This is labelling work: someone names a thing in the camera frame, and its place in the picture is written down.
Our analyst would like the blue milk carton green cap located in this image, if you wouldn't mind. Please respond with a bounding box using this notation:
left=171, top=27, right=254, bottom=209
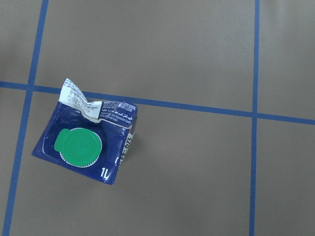
left=32, top=78, right=138, bottom=185

